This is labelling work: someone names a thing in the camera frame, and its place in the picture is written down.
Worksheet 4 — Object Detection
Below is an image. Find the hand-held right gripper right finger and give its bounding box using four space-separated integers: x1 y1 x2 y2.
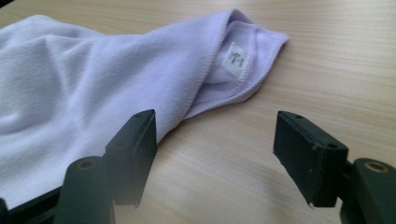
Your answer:
273 110 349 209

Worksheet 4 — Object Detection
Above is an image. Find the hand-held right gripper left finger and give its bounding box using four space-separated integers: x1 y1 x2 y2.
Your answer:
104 108 158 209

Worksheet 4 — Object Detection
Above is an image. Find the pale lilac cloth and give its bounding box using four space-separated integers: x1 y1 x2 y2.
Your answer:
0 8 290 210

